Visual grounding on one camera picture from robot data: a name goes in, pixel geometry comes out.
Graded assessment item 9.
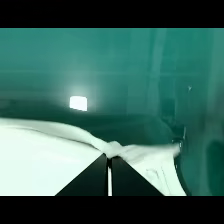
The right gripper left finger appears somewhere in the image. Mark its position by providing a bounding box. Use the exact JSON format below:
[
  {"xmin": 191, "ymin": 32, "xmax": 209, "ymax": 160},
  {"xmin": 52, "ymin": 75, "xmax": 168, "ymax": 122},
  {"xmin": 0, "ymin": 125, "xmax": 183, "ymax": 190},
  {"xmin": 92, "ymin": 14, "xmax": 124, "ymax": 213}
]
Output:
[{"xmin": 55, "ymin": 153, "xmax": 109, "ymax": 197}]

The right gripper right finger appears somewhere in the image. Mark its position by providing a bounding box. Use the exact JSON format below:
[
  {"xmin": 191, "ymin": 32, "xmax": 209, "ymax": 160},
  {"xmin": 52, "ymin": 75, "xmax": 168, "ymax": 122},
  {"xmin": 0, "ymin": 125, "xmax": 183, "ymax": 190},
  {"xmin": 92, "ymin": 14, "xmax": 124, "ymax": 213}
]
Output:
[{"xmin": 111, "ymin": 156, "xmax": 165, "ymax": 197}]

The white shirt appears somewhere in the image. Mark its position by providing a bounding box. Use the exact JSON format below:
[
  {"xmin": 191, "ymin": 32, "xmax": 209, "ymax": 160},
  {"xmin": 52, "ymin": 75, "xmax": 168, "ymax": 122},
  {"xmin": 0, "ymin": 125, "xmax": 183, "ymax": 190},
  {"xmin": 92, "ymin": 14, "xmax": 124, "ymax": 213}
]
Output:
[{"xmin": 0, "ymin": 116, "xmax": 188, "ymax": 197}]

